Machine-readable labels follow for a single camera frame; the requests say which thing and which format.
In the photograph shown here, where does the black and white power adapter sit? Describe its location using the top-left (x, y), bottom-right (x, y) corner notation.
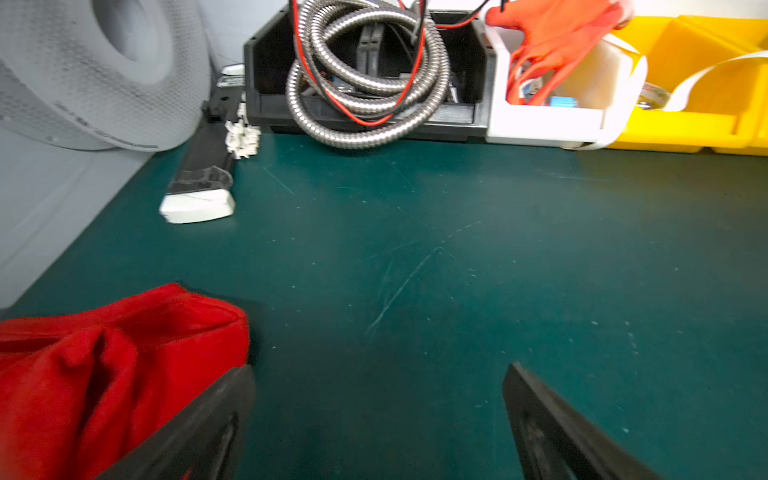
top-left (159, 87), bottom-right (242, 224)

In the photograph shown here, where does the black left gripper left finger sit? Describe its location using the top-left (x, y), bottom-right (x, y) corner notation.
top-left (99, 364), bottom-right (255, 479)

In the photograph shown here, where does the yellow bin with tape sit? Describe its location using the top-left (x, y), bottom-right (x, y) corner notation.
top-left (612, 15), bottom-right (767, 156)

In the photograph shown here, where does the folded red t-shirt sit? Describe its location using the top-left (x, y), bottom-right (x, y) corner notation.
top-left (1, 284), bottom-right (250, 479)

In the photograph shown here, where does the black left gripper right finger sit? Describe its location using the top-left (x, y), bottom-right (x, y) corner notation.
top-left (502, 363), bottom-right (659, 479)

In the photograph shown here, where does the black storage bin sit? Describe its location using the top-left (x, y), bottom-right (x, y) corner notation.
top-left (244, 8), bottom-right (496, 142)

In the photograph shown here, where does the coiled metal flexible conduit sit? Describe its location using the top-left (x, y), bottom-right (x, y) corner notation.
top-left (286, 1), bottom-right (451, 150)

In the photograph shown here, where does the white storage bin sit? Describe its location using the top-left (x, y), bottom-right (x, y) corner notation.
top-left (485, 27), bottom-right (648, 150)

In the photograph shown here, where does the white perforated disc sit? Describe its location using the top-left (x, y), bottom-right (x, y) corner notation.
top-left (1, 1), bottom-right (211, 152)

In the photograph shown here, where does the red work glove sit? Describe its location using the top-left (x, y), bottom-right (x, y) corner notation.
top-left (485, 0), bottom-right (634, 106)

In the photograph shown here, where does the white ribbon tape roll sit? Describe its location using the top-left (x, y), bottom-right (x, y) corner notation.
top-left (636, 50), bottom-right (767, 113)

